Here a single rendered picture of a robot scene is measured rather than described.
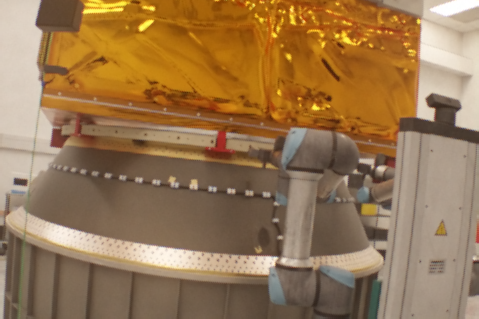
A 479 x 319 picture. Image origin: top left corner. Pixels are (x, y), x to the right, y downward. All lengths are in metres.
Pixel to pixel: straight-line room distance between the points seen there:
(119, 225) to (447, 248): 1.28
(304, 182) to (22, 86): 6.50
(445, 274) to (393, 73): 1.36
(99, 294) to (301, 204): 1.01
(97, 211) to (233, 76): 0.85
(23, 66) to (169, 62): 5.67
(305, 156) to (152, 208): 0.85
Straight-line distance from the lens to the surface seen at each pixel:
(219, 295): 1.96
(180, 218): 2.01
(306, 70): 2.36
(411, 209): 1.42
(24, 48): 7.70
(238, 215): 2.04
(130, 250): 1.98
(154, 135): 2.15
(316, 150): 1.40
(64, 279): 2.18
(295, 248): 1.43
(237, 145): 2.12
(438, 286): 1.57
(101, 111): 2.10
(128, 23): 2.13
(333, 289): 1.46
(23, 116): 7.56
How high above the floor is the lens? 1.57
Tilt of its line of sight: 5 degrees up
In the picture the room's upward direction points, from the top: 6 degrees clockwise
